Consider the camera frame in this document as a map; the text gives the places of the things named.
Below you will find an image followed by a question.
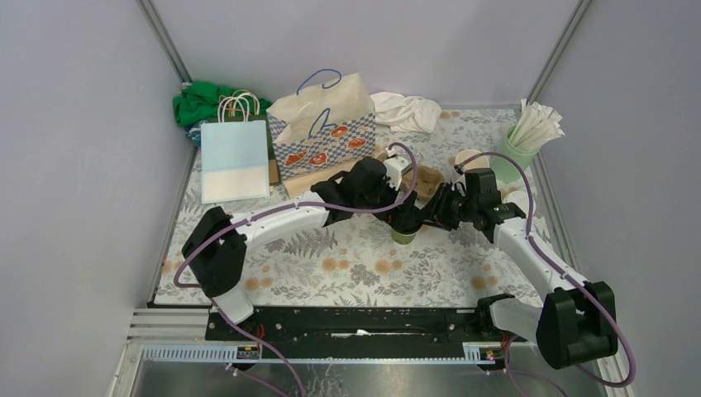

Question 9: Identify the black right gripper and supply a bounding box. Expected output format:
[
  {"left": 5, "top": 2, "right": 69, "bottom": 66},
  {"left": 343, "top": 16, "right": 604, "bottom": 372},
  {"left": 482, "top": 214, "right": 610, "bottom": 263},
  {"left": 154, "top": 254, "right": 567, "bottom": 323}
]
[{"left": 414, "top": 183, "right": 477, "bottom": 232}]

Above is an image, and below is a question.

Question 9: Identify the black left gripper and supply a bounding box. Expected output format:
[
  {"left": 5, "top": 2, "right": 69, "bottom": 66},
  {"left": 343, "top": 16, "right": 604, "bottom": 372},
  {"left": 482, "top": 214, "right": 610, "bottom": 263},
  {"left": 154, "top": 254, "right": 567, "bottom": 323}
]
[{"left": 355, "top": 175, "right": 416, "bottom": 230}]

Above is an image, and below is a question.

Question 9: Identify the green paper coffee cup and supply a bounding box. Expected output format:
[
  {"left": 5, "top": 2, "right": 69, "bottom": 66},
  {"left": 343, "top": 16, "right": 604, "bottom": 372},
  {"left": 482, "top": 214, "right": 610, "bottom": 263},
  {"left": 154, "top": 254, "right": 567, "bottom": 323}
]
[{"left": 391, "top": 229, "right": 418, "bottom": 245}]

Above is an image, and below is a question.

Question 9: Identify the stack of black paper cups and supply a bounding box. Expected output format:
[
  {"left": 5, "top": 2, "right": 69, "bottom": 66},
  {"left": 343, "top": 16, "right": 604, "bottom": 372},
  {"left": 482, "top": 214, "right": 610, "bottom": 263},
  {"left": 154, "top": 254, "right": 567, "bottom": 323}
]
[{"left": 451, "top": 150, "right": 490, "bottom": 184}]

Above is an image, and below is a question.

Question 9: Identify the blue checkered paper bag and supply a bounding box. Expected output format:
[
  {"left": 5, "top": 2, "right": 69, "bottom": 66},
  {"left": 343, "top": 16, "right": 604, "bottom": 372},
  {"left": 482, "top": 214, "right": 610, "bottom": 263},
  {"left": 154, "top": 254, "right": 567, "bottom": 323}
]
[{"left": 266, "top": 68, "right": 376, "bottom": 198}]

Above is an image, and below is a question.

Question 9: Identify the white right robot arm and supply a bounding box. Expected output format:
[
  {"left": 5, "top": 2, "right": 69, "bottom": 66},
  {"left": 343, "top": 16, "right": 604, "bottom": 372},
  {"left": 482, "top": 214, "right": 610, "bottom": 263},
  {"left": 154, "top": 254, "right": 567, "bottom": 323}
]
[{"left": 422, "top": 168, "right": 618, "bottom": 369}]

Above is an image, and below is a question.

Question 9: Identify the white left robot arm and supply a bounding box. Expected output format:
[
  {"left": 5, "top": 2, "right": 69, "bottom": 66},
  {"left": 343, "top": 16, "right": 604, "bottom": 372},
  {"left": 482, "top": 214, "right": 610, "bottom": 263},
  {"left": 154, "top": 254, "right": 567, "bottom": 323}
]
[{"left": 182, "top": 155, "right": 417, "bottom": 340}]

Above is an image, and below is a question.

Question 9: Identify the stack of brown cup carriers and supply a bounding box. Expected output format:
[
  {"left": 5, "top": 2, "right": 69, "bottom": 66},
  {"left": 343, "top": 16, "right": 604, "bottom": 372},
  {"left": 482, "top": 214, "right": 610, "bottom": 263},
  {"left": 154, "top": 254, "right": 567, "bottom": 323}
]
[{"left": 414, "top": 165, "right": 445, "bottom": 203}]

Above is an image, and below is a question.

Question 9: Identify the green straw holder cup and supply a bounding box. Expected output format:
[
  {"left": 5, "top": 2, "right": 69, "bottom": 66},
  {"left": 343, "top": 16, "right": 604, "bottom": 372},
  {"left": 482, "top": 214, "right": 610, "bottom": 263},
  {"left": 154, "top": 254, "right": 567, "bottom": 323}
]
[{"left": 489, "top": 126, "right": 540, "bottom": 184}]

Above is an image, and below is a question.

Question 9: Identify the floral tablecloth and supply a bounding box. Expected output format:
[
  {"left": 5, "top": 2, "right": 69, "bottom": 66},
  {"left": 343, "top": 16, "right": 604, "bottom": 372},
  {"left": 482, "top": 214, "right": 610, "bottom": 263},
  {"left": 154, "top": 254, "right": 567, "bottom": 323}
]
[{"left": 155, "top": 108, "right": 570, "bottom": 308}]

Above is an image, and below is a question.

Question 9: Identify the stack of white lids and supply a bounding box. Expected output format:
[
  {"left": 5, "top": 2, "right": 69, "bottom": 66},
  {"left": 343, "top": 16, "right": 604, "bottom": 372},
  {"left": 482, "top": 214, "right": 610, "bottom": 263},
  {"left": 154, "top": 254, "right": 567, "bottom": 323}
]
[{"left": 503, "top": 190, "right": 531, "bottom": 214}]

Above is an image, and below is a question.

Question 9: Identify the white cloth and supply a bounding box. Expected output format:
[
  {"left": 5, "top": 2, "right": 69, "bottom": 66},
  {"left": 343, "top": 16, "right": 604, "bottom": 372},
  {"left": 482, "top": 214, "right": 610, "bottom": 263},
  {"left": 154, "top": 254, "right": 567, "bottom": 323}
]
[{"left": 370, "top": 92, "right": 442, "bottom": 133}]

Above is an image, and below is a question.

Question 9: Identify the bundle of white wrapped straws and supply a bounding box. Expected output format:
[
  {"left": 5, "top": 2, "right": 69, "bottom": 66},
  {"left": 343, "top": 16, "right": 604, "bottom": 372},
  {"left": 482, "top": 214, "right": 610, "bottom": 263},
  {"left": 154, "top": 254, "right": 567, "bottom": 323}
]
[{"left": 506, "top": 99, "right": 565, "bottom": 151}]

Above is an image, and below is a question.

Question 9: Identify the light blue paper bag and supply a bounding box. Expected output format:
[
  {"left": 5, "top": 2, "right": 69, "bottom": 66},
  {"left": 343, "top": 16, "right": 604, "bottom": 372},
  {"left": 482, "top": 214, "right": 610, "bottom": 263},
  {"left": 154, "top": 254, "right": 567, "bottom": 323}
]
[{"left": 201, "top": 91, "right": 269, "bottom": 203}]

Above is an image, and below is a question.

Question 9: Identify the green cloth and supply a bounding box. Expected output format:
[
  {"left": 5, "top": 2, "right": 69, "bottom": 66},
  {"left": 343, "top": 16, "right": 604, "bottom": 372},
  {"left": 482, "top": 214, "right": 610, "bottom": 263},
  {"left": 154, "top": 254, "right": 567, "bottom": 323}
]
[{"left": 172, "top": 81, "right": 252, "bottom": 127}]

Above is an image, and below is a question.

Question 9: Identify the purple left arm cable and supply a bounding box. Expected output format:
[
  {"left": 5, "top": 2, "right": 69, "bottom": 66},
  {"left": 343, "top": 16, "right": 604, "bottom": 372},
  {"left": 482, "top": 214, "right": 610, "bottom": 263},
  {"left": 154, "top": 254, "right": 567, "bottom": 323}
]
[{"left": 173, "top": 142, "right": 419, "bottom": 397}]

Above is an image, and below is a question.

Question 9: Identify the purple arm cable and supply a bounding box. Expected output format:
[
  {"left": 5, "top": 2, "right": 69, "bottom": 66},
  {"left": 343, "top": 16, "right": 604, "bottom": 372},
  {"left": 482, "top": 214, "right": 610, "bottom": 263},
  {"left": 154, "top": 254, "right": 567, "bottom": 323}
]
[
  {"left": 455, "top": 151, "right": 638, "bottom": 397},
  {"left": 173, "top": 142, "right": 419, "bottom": 397}
]

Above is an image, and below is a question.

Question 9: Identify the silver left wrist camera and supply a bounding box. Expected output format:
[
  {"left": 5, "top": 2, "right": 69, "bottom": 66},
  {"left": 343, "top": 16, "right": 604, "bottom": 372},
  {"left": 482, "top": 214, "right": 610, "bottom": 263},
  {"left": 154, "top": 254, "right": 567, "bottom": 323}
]
[{"left": 383, "top": 155, "right": 412, "bottom": 180}]

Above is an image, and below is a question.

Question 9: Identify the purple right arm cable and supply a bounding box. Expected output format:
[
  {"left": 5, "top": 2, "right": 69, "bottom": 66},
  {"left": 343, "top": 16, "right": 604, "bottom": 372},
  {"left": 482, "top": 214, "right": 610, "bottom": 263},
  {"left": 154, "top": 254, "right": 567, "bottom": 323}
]
[{"left": 455, "top": 151, "right": 638, "bottom": 397}]

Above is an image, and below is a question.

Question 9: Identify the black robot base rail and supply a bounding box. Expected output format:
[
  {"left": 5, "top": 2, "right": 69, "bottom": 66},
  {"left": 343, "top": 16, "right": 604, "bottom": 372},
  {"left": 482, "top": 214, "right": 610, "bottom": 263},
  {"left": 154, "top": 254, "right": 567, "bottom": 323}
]
[{"left": 205, "top": 306, "right": 508, "bottom": 361}]

